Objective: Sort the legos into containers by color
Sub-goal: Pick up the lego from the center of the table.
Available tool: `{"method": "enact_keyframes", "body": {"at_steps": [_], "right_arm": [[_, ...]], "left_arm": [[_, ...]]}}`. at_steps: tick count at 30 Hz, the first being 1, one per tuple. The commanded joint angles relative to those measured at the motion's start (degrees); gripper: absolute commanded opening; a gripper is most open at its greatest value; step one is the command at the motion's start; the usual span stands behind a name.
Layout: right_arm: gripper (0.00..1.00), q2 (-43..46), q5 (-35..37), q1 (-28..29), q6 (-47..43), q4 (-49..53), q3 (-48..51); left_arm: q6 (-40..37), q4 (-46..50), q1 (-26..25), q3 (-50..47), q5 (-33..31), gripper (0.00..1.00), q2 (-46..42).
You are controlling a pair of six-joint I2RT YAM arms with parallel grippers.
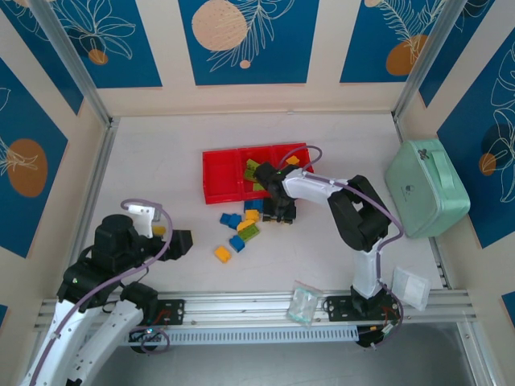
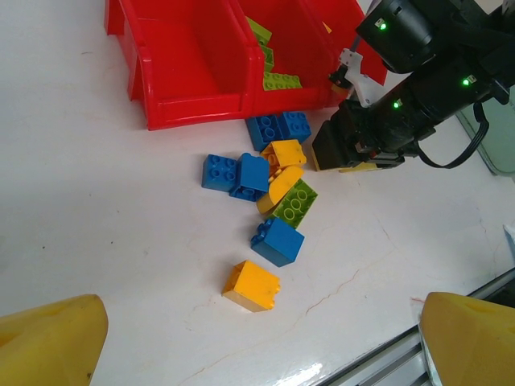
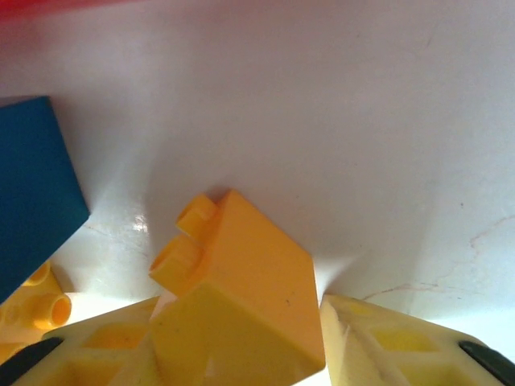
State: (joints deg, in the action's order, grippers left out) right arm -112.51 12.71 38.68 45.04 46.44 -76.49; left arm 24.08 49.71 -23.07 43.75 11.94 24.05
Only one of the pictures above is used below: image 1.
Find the blue lego brick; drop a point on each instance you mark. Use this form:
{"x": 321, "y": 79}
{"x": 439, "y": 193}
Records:
{"x": 235, "y": 222}
{"x": 258, "y": 205}
{"x": 225, "y": 219}
{"x": 249, "y": 205}
{"x": 237, "y": 245}

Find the yellow lego brick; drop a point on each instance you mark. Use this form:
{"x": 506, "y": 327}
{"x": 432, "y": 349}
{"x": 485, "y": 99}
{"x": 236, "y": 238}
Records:
{"x": 293, "y": 160}
{"x": 222, "y": 254}
{"x": 251, "y": 214}
{"x": 244, "y": 224}

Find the green lego brick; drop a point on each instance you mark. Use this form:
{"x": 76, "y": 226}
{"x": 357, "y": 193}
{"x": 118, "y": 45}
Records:
{"x": 257, "y": 187}
{"x": 250, "y": 234}
{"x": 252, "y": 165}
{"x": 249, "y": 174}

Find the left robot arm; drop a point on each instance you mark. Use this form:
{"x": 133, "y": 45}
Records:
{"x": 114, "y": 325}

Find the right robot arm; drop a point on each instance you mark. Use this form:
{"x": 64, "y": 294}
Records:
{"x": 358, "y": 217}

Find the clear plastic bag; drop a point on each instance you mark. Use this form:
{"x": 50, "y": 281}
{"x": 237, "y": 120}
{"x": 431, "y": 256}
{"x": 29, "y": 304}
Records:
{"x": 303, "y": 303}

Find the small board with green light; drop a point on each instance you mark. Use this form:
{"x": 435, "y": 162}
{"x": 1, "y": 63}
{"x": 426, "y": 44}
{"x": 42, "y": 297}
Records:
{"x": 149, "y": 331}

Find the mint green zip case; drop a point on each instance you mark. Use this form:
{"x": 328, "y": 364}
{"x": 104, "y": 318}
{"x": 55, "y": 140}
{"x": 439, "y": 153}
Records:
{"x": 428, "y": 187}

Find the white plastic packet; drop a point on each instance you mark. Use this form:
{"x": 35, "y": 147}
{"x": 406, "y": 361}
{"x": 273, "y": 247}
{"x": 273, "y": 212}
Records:
{"x": 412, "y": 287}

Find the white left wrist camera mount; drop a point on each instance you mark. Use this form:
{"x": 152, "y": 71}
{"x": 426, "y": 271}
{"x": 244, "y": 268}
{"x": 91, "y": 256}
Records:
{"x": 145, "y": 215}

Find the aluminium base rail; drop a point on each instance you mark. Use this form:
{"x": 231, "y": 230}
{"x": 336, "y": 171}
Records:
{"x": 249, "y": 305}

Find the aluminium frame post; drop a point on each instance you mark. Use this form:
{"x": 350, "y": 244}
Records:
{"x": 73, "y": 60}
{"x": 424, "y": 60}

